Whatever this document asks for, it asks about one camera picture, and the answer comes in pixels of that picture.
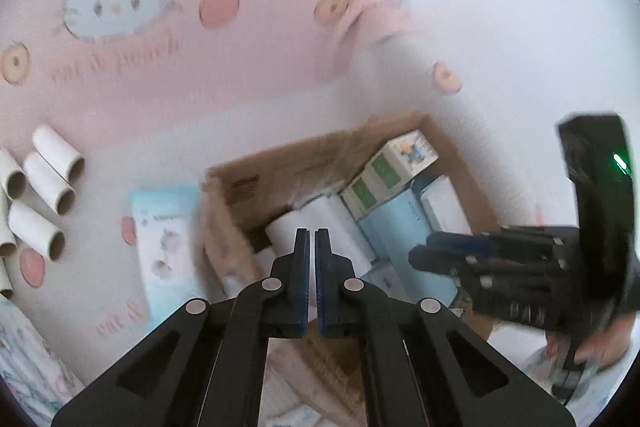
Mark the plain white box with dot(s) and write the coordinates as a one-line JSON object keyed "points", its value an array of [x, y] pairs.
{"points": [[445, 207]]}

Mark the person's right hand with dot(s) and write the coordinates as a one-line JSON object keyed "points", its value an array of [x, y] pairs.
{"points": [[600, 349]]}

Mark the pile of white tubes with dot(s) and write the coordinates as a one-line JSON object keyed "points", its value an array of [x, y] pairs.
{"points": [[45, 177]]}

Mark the white blue printed cloth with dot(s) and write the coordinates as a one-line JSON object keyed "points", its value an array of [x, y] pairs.
{"points": [[30, 357]]}

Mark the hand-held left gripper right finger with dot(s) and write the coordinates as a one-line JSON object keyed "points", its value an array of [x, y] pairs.
{"points": [[321, 297]]}

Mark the light blue flat packet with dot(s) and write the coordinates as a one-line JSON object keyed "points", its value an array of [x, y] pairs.
{"points": [[165, 247]]}

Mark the pink cartoon printed blanket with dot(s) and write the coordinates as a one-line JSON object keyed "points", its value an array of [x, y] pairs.
{"points": [[250, 57]]}

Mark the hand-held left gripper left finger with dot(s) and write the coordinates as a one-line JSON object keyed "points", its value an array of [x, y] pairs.
{"points": [[303, 297]]}

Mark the white box green label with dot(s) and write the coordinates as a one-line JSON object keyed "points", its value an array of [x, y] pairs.
{"points": [[372, 184]]}

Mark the light blue box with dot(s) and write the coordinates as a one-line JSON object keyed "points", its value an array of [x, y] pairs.
{"points": [[395, 227]]}

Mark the white box colourful print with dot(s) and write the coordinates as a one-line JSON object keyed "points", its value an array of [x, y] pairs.
{"points": [[412, 152]]}

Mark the white cardboard tube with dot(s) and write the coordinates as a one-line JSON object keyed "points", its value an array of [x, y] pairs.
{"points": [[300, 222]]}

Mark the brown cardboard box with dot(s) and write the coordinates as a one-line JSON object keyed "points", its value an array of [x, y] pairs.
{"points": [[280, 177]]}

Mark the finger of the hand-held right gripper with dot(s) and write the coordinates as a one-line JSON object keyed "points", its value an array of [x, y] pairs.
{"points": [[450, 262], [500, 239]]}

